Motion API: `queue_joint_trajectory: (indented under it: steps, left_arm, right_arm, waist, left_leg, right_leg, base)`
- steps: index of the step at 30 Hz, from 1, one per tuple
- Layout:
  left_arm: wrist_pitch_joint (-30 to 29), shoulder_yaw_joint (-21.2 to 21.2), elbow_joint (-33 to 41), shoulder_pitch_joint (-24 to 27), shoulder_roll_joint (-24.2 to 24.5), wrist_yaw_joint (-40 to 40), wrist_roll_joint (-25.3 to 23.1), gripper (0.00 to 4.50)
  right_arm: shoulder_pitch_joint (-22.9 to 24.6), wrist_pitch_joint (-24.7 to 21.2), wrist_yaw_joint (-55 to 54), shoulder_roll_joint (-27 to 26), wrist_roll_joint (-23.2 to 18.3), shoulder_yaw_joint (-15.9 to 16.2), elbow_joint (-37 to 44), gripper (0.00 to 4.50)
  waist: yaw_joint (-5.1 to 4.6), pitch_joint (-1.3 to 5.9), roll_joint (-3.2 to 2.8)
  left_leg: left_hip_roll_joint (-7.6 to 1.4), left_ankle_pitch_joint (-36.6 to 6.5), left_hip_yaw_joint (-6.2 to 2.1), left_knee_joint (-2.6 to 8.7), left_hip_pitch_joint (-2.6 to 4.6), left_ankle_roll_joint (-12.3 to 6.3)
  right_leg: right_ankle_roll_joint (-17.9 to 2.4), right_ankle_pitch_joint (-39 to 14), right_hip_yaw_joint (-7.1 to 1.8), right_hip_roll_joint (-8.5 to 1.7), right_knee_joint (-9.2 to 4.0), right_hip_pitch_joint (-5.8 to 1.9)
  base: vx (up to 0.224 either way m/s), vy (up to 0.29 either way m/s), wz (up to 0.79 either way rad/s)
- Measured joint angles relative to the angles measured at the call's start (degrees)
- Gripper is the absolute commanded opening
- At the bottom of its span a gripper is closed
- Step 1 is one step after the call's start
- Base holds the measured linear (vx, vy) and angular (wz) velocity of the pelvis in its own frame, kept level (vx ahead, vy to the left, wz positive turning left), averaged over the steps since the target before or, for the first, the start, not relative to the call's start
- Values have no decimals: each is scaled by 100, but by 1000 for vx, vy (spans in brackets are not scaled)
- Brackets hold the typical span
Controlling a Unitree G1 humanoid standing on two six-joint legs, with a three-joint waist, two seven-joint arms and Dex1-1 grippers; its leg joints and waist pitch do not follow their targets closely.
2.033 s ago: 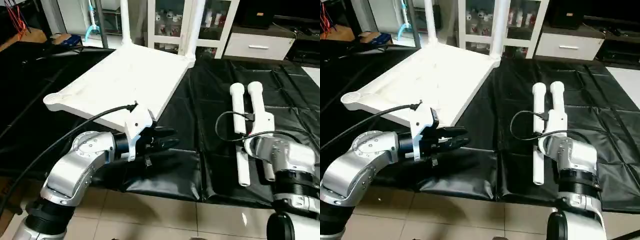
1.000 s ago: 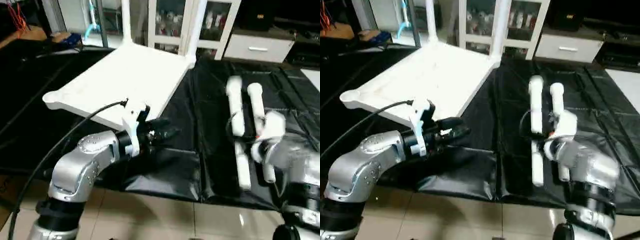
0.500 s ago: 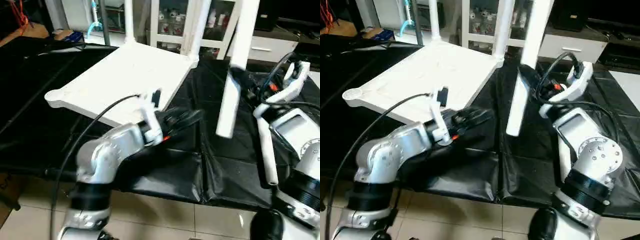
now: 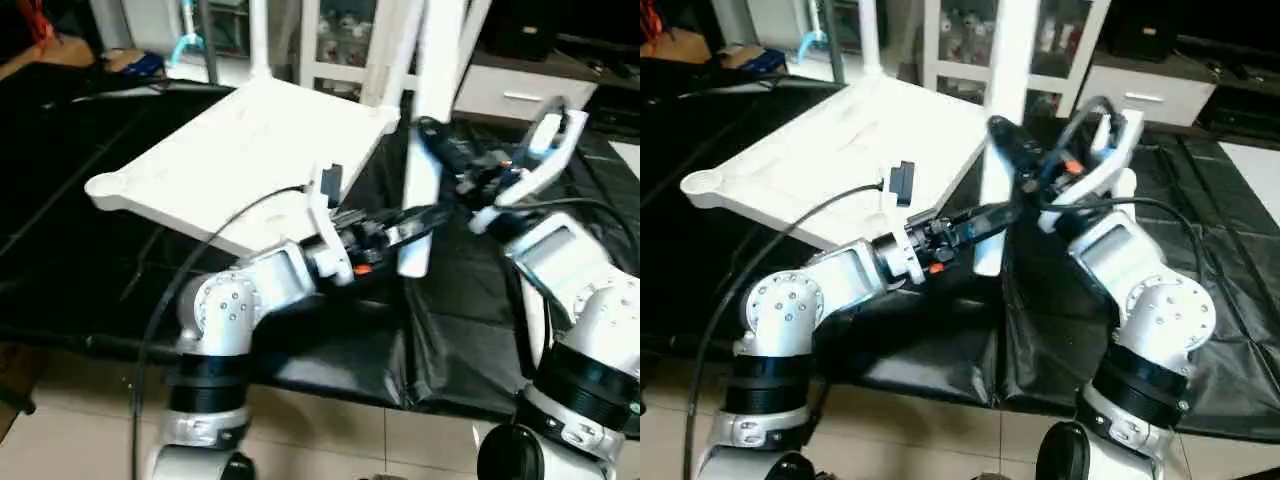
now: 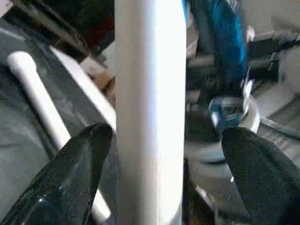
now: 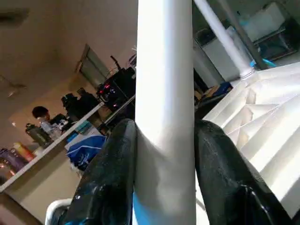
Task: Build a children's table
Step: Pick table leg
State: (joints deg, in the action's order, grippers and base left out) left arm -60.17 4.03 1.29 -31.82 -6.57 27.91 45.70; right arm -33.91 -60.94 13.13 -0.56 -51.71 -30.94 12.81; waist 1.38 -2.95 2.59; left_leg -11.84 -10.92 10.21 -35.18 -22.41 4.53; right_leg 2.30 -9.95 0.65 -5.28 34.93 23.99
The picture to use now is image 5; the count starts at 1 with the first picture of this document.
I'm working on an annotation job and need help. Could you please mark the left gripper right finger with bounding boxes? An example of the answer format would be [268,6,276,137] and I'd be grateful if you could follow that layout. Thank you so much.
[221,127,300,225]

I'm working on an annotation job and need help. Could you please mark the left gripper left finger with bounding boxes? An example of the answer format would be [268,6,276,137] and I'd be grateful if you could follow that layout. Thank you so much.
[0,123,114,225]

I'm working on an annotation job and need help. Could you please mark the white plastic table leg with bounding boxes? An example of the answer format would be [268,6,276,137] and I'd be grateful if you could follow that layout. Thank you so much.
[114,0,188,225]
[7,51,114,223]

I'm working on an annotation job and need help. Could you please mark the black work mat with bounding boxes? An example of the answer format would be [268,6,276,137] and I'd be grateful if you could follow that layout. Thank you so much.
[0,9,118,221]

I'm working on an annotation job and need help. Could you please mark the white flat sheet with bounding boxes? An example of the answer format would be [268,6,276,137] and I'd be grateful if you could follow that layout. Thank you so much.
[48,45,118,133]

